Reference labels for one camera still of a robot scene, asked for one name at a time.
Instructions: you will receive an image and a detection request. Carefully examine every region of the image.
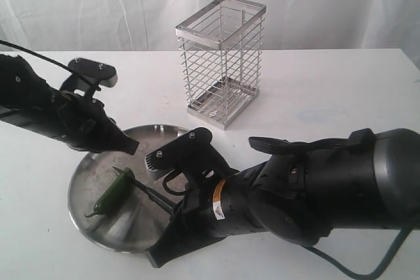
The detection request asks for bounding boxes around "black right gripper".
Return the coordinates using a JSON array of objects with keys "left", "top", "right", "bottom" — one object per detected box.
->
[{"left": 148, "top": 168, "right": 267, "bottom": 268}]

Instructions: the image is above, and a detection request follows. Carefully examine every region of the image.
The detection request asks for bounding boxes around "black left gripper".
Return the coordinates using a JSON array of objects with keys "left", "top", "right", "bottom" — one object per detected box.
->
[{"left": 45, "top": 89, "right": 139, "bottom": 155}]

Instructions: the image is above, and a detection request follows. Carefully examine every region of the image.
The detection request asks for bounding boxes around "black-handled kitchen knife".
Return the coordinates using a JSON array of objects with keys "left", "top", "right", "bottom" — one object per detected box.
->
[{"left": 113, "top": 167, "right": 176, "bottom": 215}]

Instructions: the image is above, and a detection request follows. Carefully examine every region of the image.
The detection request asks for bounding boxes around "green chili pepper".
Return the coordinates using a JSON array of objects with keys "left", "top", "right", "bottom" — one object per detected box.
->
[{"left": 85, "top": 167, "right": 135, "bottom": 218}]

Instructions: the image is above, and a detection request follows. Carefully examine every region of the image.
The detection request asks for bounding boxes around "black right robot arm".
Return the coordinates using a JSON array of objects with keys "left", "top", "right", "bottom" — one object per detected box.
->
[{"left": 146, "top": 127, "right": 419, "bottom": 271}]

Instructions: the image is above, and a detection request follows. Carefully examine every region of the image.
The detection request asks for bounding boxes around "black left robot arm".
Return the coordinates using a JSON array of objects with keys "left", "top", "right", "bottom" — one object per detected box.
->
[{"left": 1, "top": 54, "right": 139, "bottom": 155}]

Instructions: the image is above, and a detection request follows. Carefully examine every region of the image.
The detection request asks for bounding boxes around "round stainless steel plate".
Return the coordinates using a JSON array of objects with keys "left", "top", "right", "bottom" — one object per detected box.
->
[{"left": 68, "top": 125, "right": 186, "bottom": 254}]

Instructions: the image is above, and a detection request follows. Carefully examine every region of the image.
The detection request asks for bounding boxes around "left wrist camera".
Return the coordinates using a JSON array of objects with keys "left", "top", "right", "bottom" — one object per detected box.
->
[{"left": 60, "top": 58, "right": 118, "bottom": 92}]

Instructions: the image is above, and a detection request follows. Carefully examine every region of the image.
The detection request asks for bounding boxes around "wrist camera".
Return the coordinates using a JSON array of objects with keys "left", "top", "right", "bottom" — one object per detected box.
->
[
  {"left": 144, "top": 127, "right": 235, "bottom": 184},
  {"left": 60, "top": 58, "right": 118, "bottom": 92}
]

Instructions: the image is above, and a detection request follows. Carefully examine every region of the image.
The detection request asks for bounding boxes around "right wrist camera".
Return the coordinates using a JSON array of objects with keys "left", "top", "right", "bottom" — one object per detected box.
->
[{"left": 144, "top": 127, "right": 235, "bottom": 184}]

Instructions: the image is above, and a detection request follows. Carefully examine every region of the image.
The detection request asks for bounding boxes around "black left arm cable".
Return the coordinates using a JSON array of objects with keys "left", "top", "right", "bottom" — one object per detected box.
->
[{"left": 0, "top": 39, "right": 99, "bottom": 92}]

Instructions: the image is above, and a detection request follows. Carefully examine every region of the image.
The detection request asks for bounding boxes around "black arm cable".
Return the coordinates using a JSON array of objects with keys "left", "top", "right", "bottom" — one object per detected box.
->
[
  {"left": 308, "top": 224, "right": 420, "bottom": 277},
  {"left": 0, "top": 39, "right": 99, "bottom": 92}
]

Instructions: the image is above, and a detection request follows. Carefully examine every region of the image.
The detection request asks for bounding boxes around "chrome wire utensil holder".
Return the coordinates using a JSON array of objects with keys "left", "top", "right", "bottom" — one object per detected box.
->
[{"left": 175, "top": 0, "right": 266, "bottom": 130}]

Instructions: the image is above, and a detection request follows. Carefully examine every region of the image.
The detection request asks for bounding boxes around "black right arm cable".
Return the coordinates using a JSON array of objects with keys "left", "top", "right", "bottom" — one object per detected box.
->
[{"left": 308, "top": 224, "right": 420, "bottom": 277}]

